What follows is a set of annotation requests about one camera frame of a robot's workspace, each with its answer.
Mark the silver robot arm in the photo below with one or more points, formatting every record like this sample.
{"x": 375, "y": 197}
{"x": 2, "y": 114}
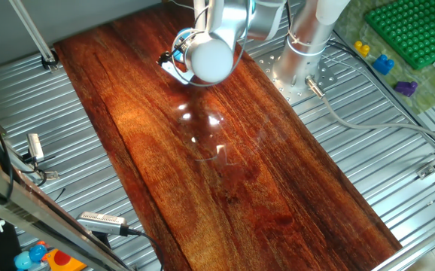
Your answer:
{"x": 212, "y": 60}

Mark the wood grain table cover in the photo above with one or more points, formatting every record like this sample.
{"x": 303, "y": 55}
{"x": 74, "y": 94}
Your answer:
{"x": 221, "y": 180}

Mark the yellow toy brick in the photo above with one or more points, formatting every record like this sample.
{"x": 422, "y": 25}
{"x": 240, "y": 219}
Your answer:
{"x": 362, "y": 48}

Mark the blue toy brick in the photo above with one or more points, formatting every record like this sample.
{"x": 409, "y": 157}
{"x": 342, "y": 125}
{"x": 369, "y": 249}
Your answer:
{"x": 383, "y": 64}

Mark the purple toy brick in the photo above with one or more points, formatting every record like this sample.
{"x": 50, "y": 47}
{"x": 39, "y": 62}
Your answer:
{"x": 405, "y": 88}

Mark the orange emergency stop box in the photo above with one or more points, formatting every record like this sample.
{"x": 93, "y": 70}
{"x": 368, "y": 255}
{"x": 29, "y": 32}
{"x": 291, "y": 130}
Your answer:
{"x": 65, "y": 261}

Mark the green marbled mat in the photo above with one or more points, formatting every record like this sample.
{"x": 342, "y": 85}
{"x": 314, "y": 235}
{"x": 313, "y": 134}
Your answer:
{"x": 424, "y": 94}

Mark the green studded building baseplate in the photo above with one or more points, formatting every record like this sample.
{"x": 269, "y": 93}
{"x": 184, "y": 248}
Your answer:
{"x": 417, "y": 30}

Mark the light blue toy duck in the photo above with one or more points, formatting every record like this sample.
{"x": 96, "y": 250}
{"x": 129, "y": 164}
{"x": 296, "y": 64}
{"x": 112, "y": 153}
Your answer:
{"x": 22, "y": 260}

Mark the metal camera clamp mount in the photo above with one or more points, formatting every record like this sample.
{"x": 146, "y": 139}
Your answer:
{"x": 48, "y": 174}

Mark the glossy metal frame beam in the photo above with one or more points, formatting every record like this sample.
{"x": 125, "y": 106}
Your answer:
{"x": 33, "y": 211}

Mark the aluminium frame post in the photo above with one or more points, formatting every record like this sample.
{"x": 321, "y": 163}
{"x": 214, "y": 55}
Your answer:
{"x": 33, "y": 30}

